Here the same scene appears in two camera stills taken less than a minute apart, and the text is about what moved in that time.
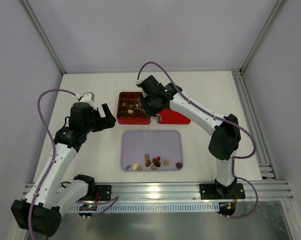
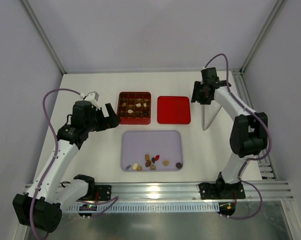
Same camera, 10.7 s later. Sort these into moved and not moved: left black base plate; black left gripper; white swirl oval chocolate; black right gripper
Moved: black right gripper
Not moved: left black base plate; black left gripper; white swirl oval chocolate
